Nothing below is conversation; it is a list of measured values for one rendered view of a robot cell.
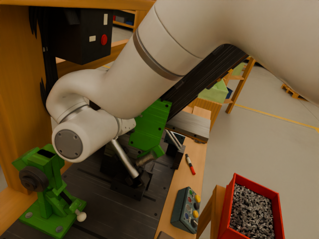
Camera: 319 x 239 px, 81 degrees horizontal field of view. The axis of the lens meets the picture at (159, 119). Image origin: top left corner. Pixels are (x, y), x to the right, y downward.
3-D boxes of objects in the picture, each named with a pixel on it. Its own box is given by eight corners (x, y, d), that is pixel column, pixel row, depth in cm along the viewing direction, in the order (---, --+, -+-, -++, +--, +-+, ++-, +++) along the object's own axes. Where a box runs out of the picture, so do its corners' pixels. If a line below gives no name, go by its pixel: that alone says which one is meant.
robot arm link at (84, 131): (79, 120, 49) (102, 147, 50) (38, 136, 37) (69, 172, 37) (100, 100, 46) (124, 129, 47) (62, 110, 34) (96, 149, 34)
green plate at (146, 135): (160, 147, 78) (175, 99, 72) (155, 155, 70) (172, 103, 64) (134, 137, 80) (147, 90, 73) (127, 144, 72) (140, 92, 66)
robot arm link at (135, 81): (84, -24, 22) (32, 109, 41) (172, 84, 22) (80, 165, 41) (129, -14, 29) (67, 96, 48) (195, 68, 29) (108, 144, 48)
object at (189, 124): (208, 124, 92) (211, 119, 90) (206, 144, 78) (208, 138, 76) (135, 100, 97) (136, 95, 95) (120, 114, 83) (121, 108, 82)
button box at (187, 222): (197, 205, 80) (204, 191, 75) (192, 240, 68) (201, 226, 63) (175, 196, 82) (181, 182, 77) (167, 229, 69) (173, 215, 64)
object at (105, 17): (111, 55, 69) (115, 9, 61) (82, 66, 54) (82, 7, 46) (81, 46, 70) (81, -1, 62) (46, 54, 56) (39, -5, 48)
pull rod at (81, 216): (88, 216, 61) (88, 206, 58) (82, 225, 58) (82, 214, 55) (73, 210, 61) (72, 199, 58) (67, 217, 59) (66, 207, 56)
